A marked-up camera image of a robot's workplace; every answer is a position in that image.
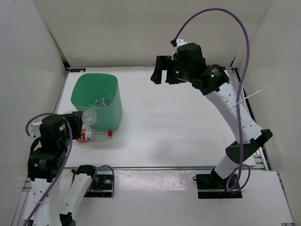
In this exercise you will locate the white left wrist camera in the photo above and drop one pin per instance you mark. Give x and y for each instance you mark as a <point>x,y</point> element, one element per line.
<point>34,129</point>

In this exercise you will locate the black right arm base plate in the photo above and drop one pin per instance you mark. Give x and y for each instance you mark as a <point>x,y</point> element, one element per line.
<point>211,188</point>

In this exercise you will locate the aluminium table frame rail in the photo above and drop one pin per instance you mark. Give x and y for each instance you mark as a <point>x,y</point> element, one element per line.
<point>248,134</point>

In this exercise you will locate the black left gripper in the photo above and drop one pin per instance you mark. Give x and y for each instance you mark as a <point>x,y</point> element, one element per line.
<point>74,117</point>

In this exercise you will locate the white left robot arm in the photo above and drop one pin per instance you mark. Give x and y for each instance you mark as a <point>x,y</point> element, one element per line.
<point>45,167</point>

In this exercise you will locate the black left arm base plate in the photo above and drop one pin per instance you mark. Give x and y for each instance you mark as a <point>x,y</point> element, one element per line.
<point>103,185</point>

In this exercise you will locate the clear bottle blue white label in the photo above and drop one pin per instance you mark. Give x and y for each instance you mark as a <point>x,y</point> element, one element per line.
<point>102,103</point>

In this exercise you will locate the clear bottle red label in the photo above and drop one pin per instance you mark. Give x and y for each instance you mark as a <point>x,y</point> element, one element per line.
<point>92,135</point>

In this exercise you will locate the green plastic bin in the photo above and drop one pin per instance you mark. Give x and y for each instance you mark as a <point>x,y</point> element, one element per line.
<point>93,86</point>

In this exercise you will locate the clear Pepsi bottle black cap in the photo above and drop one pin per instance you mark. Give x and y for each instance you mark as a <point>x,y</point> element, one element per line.
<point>89,117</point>

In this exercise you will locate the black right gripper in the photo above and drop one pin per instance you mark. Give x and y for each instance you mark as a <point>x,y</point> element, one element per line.
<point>161,64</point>

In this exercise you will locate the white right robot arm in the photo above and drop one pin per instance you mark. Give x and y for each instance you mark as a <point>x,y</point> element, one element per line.
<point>210,82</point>

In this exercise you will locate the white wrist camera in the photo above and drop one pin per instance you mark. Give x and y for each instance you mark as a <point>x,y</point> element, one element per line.
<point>34,129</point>
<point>176,43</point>

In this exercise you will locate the clear bottle blue cap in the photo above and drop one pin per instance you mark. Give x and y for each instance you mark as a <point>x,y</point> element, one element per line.
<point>108,97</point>

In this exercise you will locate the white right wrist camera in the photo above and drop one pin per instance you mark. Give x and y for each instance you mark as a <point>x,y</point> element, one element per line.
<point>176,43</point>

